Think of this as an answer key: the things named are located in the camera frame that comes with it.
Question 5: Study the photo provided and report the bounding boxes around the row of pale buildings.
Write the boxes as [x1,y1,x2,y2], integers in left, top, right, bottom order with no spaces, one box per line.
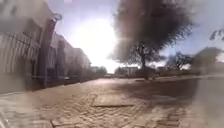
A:
[0,0,92,72]

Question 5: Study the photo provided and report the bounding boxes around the rectangular concrete slab cover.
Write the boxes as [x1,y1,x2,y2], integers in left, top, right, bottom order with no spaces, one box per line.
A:
[91,93,136,108]

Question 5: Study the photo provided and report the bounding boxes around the small tree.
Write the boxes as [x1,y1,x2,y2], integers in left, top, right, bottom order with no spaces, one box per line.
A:
[166,51,193,71]

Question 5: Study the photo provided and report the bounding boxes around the metal fence with pillars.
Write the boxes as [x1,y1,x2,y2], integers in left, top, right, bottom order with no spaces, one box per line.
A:
[0,13,101,93]

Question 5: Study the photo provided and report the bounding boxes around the large dark tree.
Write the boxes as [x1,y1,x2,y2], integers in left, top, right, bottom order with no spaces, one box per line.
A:
[111,0,196,80]

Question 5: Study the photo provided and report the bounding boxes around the brown cobblestone pavement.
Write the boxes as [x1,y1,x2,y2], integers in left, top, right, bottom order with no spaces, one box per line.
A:
[0,74,224,128]

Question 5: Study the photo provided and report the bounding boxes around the broad tree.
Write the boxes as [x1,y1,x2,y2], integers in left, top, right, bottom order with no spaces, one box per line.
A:
[191,46,224,73]

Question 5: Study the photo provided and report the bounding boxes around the distant low building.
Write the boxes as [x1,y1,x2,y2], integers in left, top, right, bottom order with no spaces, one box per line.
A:
[114,65,140,78]

